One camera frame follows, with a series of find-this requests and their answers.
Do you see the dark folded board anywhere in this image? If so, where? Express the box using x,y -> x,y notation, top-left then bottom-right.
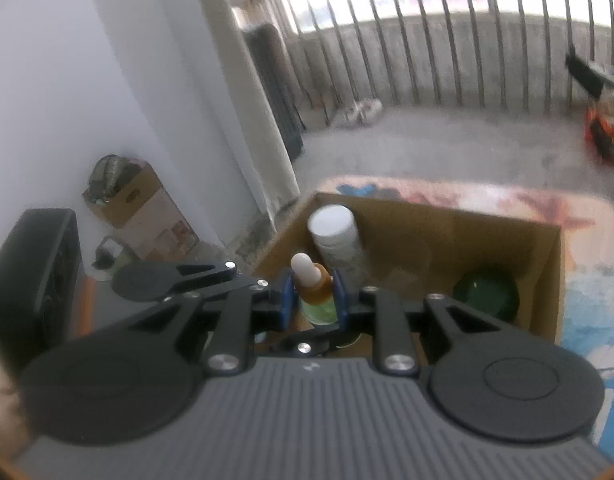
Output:
242,22 -> 305,161

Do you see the red plastic item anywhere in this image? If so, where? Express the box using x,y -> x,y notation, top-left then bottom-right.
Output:
583,100 -> 614,166

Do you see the amber dropper bottle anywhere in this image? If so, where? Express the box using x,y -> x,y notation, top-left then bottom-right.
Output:
290,253 -> 338,328

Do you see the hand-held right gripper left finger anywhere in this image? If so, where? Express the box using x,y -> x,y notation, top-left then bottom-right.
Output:
127,269 -> 295,376

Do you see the green round jar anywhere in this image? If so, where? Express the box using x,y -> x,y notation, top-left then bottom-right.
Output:
453,270 -> 520,323

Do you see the silver frame with black pad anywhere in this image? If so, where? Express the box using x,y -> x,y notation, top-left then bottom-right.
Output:
565,47 -> 614,96

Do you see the large cardboard box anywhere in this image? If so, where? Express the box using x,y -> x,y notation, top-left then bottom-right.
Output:
249,191 -> 565,348

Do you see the grey-green bundle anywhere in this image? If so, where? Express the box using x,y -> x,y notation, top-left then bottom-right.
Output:
90,155 -> 138,206

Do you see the clear glass cup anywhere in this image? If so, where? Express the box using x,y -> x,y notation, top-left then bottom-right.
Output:
372,237 -> 440,301

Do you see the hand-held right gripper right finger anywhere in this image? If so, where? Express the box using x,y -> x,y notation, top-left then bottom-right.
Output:
333,269 -> 502,376

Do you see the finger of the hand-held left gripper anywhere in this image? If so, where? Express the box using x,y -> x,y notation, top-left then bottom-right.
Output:
271,336 -> 334,357
164,260 -> 260,297

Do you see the beige curtain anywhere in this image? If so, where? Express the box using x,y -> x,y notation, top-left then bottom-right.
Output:
194,0 -> 300,216

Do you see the white plastic bottle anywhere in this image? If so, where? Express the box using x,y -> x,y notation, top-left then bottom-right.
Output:
307,205 -> 370,291

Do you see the printed cardboard box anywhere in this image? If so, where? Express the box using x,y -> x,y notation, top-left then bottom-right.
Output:
82,156 -> 200,261

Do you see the white sneaker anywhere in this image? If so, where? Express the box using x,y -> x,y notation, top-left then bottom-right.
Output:
357,99 -> 384,123
337,102 -> 368,127

